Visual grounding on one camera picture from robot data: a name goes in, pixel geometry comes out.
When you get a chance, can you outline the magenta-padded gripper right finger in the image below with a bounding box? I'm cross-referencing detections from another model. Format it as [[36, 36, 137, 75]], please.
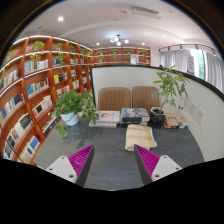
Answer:
[[133, 144, 183, 187]]

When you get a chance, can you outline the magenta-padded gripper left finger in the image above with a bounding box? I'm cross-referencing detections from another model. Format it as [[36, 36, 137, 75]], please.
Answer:
[[44, 144, 96, 188]]

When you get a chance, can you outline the cream and tan striped towel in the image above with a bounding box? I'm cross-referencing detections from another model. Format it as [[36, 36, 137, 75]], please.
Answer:
[[124, 123, 158, 153]]

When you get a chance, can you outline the red-edged book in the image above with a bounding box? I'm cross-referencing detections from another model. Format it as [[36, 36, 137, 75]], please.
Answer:
[[164, 121, 189, 130]]

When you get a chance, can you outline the beige cover book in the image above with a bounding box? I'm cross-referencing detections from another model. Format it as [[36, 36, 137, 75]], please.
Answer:
[[164, 112, 189, 127]]

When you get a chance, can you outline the small tree in black pot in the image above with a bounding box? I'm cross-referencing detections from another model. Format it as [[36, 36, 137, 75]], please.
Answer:
[[148, 65, 190, 128]]

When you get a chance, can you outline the white flat book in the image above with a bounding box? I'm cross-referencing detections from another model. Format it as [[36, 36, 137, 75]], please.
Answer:
[[88, 120, 118, 129]]

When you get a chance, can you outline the thick dark blue-striped book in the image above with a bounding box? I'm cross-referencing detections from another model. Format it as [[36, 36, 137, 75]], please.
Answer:
[[119, 107, 151, 124]]

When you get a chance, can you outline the leafy vine plant, white pot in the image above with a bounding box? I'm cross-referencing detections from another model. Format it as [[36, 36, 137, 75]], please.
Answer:
[[51, 89, 100, 139]]

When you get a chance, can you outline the clear acrylic sign stand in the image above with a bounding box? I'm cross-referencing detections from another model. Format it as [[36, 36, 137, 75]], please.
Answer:
[[176, 98, 187, 116]]

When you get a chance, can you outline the white book with face cover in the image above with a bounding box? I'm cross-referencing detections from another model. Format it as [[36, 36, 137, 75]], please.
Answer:
[[94, 110, 121, 125]]

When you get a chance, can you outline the tan padded chair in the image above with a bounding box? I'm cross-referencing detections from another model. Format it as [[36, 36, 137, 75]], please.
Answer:
[[130, 85, 161, 113], [97, 87, 132, 113]]

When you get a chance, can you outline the orange wooden bookshelf unit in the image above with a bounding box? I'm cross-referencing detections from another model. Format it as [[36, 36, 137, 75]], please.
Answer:
[[0, 34, 152, 166]]

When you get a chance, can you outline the white curtain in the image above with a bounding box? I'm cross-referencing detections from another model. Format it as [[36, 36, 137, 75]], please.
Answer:
[[159, 49, 224, 93]]

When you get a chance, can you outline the white framed notice sign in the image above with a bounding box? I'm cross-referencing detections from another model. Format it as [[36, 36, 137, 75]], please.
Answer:
[[129, 53, 140, 65]]

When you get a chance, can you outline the ceiling light cluster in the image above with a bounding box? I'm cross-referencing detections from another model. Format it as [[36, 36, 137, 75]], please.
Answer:
[[109, 34, 130, 47]]

